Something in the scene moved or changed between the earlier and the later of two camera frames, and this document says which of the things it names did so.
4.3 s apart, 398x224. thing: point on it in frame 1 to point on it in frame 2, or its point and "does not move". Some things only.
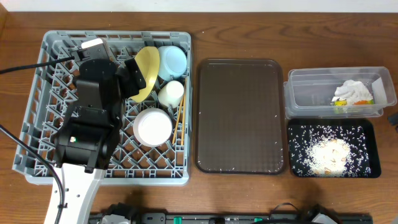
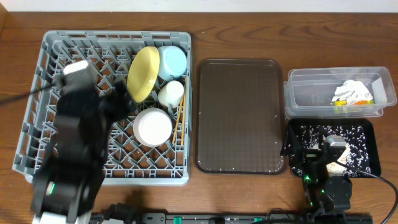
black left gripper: (130, 78) to (109, 104)
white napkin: (352, 91) does not move
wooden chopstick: (183, 120) does not move
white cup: (171, 94) does not move
